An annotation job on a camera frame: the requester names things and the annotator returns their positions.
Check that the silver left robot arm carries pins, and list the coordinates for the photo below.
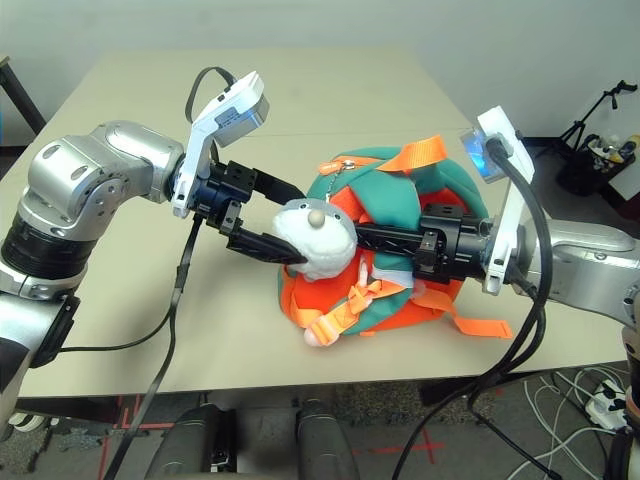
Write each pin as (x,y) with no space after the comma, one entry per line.
(90,170)

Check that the dark grey robot left leg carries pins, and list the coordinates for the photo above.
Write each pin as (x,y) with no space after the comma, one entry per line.
(190,445)

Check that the white black shoe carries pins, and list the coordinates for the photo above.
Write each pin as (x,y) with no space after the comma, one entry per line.
(27,422)

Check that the green and orange backpack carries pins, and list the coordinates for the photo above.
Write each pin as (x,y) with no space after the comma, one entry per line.
(435,180)

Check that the dark grey robot right leg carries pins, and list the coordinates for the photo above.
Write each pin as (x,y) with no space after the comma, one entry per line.
(325,440)

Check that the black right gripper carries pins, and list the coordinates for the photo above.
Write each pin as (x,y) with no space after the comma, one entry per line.
(450,245)

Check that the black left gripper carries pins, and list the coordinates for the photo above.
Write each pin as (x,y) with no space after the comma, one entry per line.
(225,190)

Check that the beige side table black frame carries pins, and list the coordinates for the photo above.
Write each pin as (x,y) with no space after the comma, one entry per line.
(20,95)

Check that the black bin with items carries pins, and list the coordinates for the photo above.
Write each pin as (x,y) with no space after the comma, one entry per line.
(607,165)

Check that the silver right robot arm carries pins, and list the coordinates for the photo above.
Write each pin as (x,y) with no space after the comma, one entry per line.
(585,255)

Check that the white power strip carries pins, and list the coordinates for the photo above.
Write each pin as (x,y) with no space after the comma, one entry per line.
(607,405)

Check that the black tripod stand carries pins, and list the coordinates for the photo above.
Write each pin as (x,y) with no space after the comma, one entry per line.
(590,112)

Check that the black table base bar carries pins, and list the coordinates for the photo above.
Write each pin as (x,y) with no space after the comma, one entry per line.
(460,390)

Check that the dark grey robot leg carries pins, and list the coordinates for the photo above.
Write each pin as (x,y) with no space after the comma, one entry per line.
(190,445)
(325,440)

